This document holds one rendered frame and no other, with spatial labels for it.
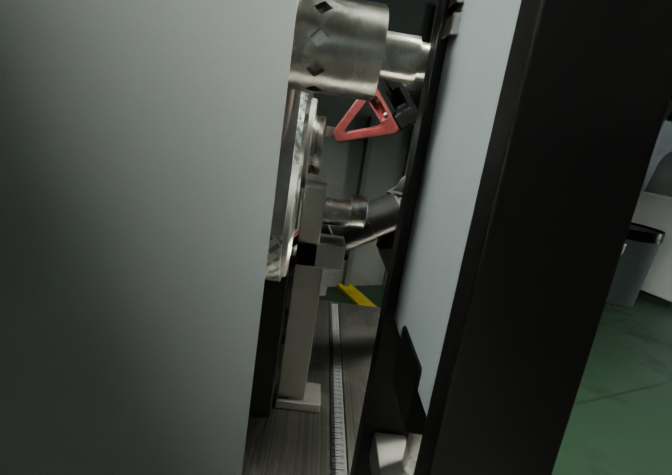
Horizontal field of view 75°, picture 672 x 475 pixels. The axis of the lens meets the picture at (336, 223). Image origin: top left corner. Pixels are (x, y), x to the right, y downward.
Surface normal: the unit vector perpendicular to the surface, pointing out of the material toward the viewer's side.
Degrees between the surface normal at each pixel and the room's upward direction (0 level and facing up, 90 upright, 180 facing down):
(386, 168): 90
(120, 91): 90
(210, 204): 90
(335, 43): 93
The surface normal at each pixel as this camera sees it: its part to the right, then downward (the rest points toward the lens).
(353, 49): 0.00, 0.37
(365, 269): 0.42, 0.27
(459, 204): -0.99, -0.14
